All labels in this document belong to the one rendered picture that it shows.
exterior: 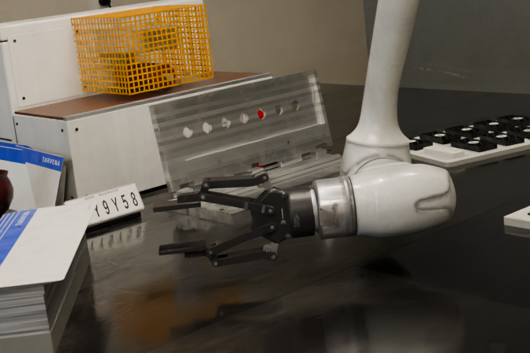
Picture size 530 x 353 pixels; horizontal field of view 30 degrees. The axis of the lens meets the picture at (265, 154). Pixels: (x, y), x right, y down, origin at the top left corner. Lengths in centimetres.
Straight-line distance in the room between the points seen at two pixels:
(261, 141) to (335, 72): 267
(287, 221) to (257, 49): 295
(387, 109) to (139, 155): 70
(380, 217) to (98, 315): 43
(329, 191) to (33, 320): 45
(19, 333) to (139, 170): 84
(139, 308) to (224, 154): 63
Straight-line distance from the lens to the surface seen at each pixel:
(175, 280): 155
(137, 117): 209
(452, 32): 452
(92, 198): 191
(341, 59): 474
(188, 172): 195
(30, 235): 154
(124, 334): 137
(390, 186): 144
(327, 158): 217
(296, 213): 144
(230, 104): 205
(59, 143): 205
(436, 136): 230
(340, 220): 144
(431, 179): 146
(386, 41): 149
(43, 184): 207
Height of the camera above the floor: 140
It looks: 12 degrees down
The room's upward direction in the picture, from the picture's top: 6 degrees counter-clockwise
